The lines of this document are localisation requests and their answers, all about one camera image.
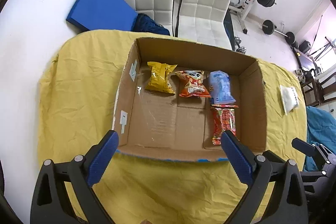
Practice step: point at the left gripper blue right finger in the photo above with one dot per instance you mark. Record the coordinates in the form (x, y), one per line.
(241, 157)

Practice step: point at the right white padded chair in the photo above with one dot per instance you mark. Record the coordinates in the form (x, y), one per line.
(202, 21)

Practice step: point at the orange snack packet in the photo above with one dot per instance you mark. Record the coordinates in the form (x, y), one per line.
(192, 84)

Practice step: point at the dark wooden chair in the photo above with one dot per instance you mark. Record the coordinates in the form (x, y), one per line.
(318, 90)

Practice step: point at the light blue tissue packet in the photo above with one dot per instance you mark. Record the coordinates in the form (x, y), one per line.
(220, 88)

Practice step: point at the barbell on floor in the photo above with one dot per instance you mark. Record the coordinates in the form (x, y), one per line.
(268, 27)

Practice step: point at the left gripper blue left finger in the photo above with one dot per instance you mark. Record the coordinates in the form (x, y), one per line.
(99, 156)

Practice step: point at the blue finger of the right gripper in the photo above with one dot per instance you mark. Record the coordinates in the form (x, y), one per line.
(304, 147)

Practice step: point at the teal blue blanket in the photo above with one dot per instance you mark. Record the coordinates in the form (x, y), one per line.
(320, 128)

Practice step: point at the dark blue cloth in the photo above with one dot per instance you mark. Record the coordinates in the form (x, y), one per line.
(144, 23)

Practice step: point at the white barbell rack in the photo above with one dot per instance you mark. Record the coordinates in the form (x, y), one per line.
(242, 12)

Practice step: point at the white pillow packet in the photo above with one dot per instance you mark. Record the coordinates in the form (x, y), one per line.
(290, 99)

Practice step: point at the open cardboard box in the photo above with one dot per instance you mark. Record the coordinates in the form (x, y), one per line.
(163, 126)

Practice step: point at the blue foam mat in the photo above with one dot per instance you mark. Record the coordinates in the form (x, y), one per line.
(88, 15)

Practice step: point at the dumbbell on floor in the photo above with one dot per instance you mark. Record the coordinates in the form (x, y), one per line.
(238, 45)

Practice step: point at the yellow snack packet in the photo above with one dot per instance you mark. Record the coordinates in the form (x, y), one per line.
(160, 75)

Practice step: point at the black treadmill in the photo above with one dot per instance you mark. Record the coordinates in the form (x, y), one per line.
(305, 62)

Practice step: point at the red snack packet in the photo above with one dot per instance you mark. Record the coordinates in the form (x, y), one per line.
(224, 120)

